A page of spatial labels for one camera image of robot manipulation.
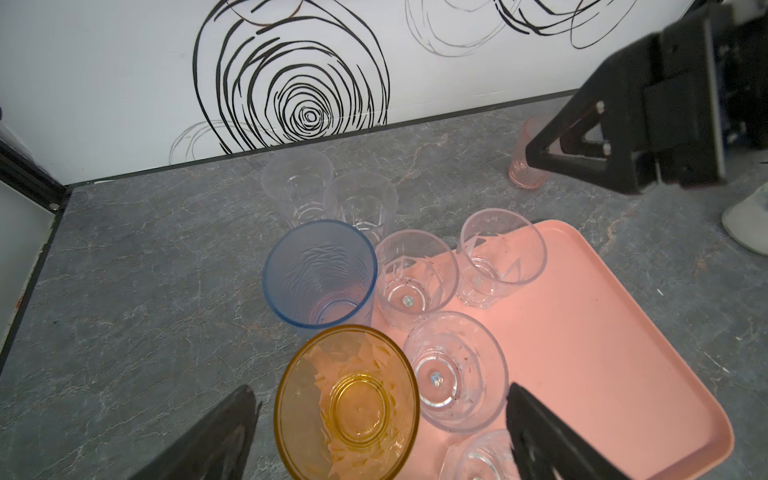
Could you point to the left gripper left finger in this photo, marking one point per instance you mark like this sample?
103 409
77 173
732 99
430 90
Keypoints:
216 447

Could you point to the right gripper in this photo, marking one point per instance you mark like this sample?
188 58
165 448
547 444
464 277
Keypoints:
709 97

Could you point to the blue plastic cup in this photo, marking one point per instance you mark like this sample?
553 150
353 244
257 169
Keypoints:
320 275

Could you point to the pink plastic tray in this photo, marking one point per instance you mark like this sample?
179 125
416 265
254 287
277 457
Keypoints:
578 341

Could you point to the yellow plastic cup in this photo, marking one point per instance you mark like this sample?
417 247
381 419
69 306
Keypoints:
347 407

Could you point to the clear faceted glass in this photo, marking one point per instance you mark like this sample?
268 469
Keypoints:
418 275

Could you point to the white jar teal lid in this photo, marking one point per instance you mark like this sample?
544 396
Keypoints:
747 221

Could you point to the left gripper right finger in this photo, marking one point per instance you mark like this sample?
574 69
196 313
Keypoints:
545 447

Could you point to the pink tinted glass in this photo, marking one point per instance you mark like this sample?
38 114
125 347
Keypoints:
520 172

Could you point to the clear cup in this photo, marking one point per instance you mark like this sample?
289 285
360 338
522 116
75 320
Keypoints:
487 456
461 372

